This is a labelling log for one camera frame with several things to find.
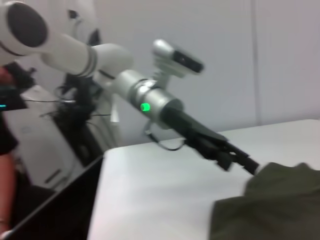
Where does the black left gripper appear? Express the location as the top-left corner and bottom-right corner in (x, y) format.
(161, 106), (261, 175)

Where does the dark green FREE t-shirt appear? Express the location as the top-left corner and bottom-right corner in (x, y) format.
(209, 161), (320, 240)

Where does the bare person forearm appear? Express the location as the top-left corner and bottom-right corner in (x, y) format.
(0, 149), (18, 234)

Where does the white equipment cabinet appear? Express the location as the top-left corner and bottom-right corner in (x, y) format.
(14, 84), (105, 191)

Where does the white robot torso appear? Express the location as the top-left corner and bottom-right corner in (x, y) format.
(65, 0), (103, 48)

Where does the person in black top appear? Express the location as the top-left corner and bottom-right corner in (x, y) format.
(0, 66), (20, 157)

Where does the black device with cyan light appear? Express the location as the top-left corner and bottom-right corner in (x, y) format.
(0, 84), (29, 111)

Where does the left gripper cable with connector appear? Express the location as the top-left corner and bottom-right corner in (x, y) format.
(143, 119), (186, 152)

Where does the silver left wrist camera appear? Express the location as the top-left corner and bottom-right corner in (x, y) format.
(151, 38), (205, 79)

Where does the black cable bundle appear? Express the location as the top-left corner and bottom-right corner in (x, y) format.
(40, 66), (111, 131)

